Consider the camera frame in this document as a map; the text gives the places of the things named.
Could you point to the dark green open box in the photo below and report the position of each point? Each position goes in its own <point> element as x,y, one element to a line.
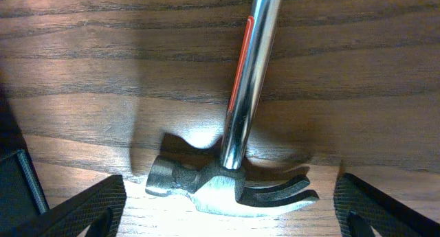
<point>22,197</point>

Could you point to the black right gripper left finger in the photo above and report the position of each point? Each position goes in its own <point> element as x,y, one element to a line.
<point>98,210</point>

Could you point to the steel claw hammer black grip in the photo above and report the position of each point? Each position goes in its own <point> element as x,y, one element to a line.
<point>219,188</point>

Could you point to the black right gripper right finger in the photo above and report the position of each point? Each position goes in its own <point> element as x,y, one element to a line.
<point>361,209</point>

